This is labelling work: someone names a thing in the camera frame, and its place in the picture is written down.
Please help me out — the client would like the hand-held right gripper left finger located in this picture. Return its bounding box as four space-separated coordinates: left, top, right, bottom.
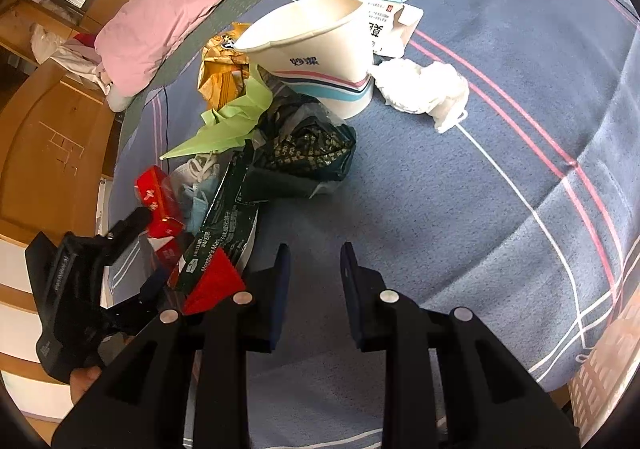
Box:
52 243 292 449

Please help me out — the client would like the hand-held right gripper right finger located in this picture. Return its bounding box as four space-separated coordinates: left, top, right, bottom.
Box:
340 242 591 449

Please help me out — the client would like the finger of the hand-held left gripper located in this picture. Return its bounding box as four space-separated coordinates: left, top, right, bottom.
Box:
107 269 173 330
102 206 153 266

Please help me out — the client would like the red packet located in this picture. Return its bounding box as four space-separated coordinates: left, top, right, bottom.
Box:
134 167 187 239

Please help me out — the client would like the white striped paper cup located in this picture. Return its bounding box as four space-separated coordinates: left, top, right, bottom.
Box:
234 0 377 119

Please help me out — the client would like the person's left hand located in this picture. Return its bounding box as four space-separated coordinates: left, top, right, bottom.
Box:
69 365 103 405

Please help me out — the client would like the blue face mask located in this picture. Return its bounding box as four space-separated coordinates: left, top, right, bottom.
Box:
181 179 221 232

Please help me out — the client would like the dark green carton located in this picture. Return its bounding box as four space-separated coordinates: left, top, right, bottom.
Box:
167 149 261 316

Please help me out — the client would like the white face mask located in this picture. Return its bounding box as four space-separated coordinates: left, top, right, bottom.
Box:
170 152 226 190

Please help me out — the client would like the blue plaid blanket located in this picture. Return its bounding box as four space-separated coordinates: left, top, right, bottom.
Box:
100 0 640 449

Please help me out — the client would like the green crumpled cloth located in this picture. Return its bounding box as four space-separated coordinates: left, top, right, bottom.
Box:
159 64 273 161

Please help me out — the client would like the orange crumpled cloth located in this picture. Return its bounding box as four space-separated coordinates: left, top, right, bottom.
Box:
198 24 258 111

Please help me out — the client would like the white clothes pile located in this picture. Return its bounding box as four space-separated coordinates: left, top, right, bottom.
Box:
31 24 113 95

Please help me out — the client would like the white crumpled tissue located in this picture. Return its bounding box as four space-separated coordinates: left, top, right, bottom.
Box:
370 58 471 134

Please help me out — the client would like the pink pillow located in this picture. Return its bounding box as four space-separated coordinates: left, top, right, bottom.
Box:
94 0 245 97

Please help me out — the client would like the white printed paper bag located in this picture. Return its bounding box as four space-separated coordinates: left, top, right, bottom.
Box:
362 0 425 61

